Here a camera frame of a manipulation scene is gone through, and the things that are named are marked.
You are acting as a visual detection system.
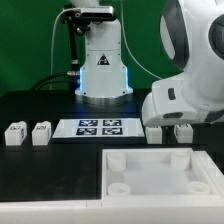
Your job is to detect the black cables at base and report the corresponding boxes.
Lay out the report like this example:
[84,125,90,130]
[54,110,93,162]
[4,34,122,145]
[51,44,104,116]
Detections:
[30,70,81,92]

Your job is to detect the white cable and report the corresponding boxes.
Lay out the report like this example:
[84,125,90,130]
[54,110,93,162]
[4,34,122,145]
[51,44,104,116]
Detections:
[49,7,82,91]

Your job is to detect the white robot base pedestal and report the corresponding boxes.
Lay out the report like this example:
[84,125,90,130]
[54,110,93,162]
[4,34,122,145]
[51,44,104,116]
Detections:
[75,19,133,104]

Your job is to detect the white square tabletop part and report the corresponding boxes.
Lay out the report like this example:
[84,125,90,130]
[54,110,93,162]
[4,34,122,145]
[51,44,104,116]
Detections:
[101,148,224,199]

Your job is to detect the white tag sheet with markers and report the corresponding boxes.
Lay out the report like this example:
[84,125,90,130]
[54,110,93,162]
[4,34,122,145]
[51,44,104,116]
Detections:
[53,118,144,139]

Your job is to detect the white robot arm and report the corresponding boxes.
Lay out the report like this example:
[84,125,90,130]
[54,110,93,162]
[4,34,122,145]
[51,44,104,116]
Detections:
[142,0,224,127]

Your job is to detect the black camera on stand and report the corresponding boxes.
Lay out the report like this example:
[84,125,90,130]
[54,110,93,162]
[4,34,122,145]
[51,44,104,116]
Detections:
[60,4,116,90]

